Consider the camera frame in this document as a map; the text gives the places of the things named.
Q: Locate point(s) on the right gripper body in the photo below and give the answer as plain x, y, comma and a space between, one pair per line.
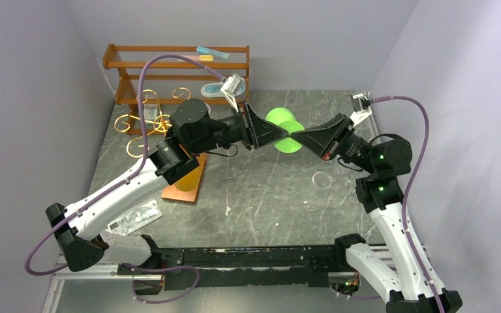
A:
338, 137

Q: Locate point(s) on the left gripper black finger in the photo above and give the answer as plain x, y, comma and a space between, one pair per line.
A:
259, 127
264, 138

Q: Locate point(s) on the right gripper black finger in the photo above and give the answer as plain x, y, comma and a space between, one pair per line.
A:
322, 150
334, 128

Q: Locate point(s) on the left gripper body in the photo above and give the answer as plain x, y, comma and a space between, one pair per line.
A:
244, 128

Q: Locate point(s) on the green plastic wine glass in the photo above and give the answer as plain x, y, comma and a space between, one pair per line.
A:
285, 119

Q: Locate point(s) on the orange plastic wine glass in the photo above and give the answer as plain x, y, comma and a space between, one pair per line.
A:
190, 181

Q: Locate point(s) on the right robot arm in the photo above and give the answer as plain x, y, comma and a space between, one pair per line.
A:
412, 285

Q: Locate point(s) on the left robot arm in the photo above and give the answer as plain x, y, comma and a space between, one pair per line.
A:
80, 228

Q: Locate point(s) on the small clear glass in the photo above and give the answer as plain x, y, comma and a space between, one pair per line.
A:
322, 180

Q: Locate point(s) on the wooden shelf rack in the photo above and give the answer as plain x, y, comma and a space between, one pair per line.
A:
176, 78

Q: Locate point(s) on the blue toothbrush package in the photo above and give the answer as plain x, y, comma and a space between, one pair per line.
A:
212, 90

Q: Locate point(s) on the small box on shelf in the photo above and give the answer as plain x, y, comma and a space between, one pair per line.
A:
151, 111

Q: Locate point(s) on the packaged item on table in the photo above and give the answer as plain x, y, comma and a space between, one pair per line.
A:
133, 219

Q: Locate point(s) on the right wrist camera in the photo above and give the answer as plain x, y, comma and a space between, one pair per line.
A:
361, 103

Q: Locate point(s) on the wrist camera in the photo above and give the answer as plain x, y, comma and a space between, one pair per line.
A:
230, 87
361, 103

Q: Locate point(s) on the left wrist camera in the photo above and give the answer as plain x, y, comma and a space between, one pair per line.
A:
230, 87

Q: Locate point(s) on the gold wire wine glass rack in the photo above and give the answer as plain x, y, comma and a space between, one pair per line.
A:
126, 124

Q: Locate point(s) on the black base frame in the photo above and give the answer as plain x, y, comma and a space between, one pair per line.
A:
341, 265

